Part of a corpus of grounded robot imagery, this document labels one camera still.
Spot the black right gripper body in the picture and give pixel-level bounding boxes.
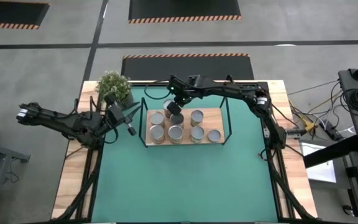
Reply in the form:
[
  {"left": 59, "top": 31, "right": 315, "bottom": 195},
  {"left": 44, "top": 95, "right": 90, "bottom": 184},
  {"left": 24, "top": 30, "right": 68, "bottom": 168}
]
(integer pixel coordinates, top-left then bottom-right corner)
[{"left": 166, "top": 92, "right": 195, "bottom": 116}]

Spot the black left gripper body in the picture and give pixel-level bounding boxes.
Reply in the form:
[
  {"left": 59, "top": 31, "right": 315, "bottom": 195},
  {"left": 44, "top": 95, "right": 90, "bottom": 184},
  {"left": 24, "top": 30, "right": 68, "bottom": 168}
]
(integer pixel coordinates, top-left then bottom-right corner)
[{"left": 106, "top": 104, "right": 129, "bottom": 127}]

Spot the brown labelled can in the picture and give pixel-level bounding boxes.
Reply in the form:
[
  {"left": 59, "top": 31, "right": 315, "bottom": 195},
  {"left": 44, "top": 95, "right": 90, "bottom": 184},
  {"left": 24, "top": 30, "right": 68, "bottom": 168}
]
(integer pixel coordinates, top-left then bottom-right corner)
[{"left": 162, "top": 98, "right": 176, "bottom": 119}]

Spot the grey metal-ended can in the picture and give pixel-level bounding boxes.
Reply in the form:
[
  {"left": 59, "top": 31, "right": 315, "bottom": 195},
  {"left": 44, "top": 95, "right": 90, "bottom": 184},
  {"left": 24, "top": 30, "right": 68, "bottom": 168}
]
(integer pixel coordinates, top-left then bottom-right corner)
[{"left": 169, "top": 112, "right": 185, "bottom": 129}]

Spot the orange corn can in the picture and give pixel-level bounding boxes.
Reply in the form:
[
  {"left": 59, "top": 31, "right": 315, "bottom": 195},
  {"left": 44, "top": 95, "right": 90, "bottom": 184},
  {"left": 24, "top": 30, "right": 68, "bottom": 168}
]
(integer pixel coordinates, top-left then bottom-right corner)
[
  {"left": 149, "top": 111, "right": 167, "bottom": 128},
  {"left": 149, "top": 124, "right": 166, "bottom": 145},
  {"left": 167, "top": 124, "right": 185, "bottom": 145}
]

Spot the green spaghetti sauce can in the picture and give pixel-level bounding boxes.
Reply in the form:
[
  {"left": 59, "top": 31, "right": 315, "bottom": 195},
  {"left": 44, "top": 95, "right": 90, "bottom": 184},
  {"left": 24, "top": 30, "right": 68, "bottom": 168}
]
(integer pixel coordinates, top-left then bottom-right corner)
[{"left": 190, "top": 109, "right": 204, "bottom": 127}]

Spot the green chicken soup can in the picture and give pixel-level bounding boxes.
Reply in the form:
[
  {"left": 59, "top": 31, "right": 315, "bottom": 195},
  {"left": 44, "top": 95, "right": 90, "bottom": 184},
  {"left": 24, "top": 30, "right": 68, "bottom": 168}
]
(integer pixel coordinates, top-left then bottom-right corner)
[{"left": 190, "top": 125, "right": 205, "bottom": 144}]

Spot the short yellow can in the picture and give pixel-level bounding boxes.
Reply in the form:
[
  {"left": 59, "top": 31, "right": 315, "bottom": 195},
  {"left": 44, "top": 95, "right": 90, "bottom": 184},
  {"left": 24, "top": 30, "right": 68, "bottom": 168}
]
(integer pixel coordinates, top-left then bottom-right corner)
[{"left": 207, "top": 129, "right": 222, "bottom": 143}]

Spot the potted plant striped pot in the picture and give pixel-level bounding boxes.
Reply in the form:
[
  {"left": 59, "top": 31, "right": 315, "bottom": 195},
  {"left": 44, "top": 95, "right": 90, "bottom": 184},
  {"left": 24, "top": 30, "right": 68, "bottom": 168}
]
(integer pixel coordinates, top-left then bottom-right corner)
[{"left": 94, "top": 70, "right": 135, "bottom": 110}]

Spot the black striped-edge floor mat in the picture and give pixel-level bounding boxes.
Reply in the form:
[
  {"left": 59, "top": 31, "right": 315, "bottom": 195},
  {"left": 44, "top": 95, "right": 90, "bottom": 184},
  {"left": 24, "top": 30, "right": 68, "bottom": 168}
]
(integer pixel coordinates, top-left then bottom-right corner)
[
  {"left": 127, "top": 0, "right": 242, "bottom": 25},
  {"left": 121, "top": 52, "right": 255, "bottom": 82},
  {"left": 0, "top": 0, "right": 51, "bottom": 30}
]

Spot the teal table mat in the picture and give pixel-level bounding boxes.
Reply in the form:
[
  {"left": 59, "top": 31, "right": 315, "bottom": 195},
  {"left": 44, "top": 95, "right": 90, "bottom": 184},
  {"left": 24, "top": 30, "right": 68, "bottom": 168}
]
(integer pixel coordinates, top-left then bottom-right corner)
[{"left": 91, "top": 84, "right": 279, "bottom": 223}]

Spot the white paper sheet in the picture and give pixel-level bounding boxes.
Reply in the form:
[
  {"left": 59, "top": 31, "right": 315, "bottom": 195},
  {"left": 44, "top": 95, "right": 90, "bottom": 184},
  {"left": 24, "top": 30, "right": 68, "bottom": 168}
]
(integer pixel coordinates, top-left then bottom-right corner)
[{"left": 299, "top": 141, "right": 337, "bottom": 184}]

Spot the black power strip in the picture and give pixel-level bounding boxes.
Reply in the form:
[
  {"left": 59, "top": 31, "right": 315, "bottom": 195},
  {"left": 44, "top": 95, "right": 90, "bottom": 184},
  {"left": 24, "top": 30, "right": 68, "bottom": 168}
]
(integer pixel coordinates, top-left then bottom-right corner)
[{"left": 320, "top": 119, "right": 343, "bottom": 141}]

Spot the black stand beam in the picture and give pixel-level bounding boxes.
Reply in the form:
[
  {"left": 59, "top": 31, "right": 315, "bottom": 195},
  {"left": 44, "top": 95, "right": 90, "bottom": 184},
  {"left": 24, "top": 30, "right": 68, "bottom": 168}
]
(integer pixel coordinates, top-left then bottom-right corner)
[{"left": 303, "top": 134, "right": 358, "bottom": 169}]

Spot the grey equipment cart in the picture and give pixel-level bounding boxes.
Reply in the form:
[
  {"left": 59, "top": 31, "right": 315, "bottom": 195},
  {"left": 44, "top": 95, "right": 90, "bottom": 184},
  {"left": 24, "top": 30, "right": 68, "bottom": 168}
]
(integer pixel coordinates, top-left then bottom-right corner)
[{"left": 337, "top": 67, "right": 358, "bottom": 156}]

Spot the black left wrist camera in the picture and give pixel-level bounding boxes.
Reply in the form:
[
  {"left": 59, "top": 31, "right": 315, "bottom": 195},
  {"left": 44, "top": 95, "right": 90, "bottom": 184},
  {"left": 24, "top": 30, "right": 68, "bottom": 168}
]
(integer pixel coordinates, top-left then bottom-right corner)
[{"left": 103, "top": 93, "right": 117, "bottom": 107}]

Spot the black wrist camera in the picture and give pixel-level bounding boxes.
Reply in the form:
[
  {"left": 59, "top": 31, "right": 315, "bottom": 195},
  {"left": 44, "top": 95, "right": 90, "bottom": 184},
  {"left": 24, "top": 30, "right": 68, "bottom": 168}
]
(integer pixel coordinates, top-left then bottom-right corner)
[
  {"left": 103, "top": 93, "right": 117, "bottom": 107},
  {"left": 166, "top": 75, "right": 188, "bottom": 94}
]

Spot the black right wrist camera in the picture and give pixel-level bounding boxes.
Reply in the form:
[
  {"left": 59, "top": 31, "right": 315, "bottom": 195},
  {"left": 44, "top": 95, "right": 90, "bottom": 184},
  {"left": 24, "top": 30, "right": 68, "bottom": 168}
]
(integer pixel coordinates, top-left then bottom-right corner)
[{"left": 166, "top": 75, "right": 188, "bottom": 94}]

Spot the black frame wooden shelf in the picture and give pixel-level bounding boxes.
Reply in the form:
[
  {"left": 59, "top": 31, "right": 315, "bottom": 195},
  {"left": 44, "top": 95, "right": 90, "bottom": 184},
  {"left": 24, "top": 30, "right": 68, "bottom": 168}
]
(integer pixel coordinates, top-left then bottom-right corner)
[{"left": 138, "top": 96, "right": 233, "bottom": 148}]

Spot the black aluminium rig frame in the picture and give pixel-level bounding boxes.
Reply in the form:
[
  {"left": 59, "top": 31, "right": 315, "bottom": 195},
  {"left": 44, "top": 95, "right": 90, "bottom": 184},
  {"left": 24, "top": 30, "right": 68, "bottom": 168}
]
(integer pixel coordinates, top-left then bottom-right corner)
[{"left": 50, "top": 79, "right": 319, "bottom": 224}]

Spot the yellow cable connector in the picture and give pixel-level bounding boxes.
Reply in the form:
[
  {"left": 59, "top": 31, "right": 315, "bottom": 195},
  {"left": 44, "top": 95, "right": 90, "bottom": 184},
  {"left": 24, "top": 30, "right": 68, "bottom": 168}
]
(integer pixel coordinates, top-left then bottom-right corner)
[{"left": 300, "top": 119, "right": 318, "bottom": 133}]

